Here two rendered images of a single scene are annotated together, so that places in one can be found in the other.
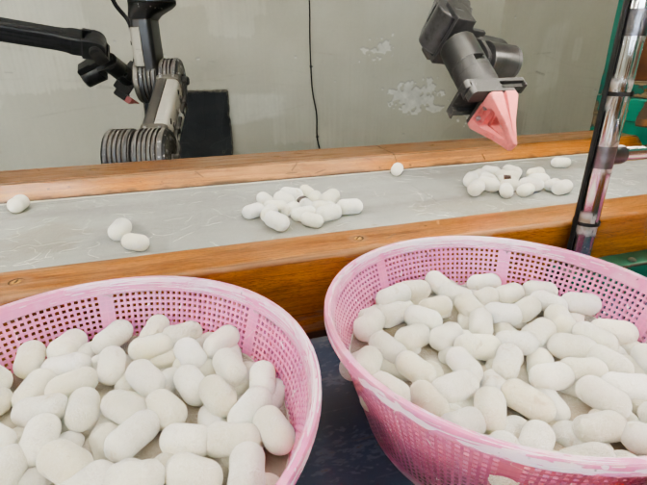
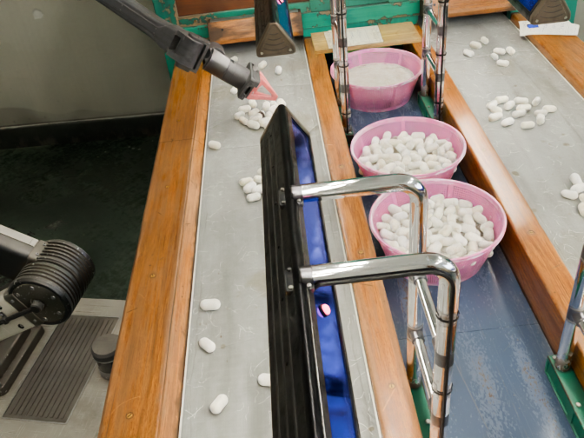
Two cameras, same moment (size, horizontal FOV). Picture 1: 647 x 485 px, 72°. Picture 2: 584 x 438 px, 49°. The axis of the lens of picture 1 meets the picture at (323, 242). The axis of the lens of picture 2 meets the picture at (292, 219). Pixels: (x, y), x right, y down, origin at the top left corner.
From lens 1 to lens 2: 1.33 m
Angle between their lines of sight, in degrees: 63
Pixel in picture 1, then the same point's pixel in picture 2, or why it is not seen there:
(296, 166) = (192, 182)
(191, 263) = (355, 208)
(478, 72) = (242, 69)
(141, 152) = (77, 267)
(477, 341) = (408, 159)
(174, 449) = (442, 215)
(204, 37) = not seen: outside the picture
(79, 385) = not seen: hidden behind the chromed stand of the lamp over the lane
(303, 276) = not seen: hidden behind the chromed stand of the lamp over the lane
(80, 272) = (356, 235)
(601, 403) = (435, 148)
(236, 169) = (189, 206)
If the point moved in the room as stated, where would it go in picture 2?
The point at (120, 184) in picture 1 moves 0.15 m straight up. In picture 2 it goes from (186, 262) to (170, 201)
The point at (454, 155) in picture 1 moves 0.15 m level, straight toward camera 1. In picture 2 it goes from (200, 118) to (246, 128)
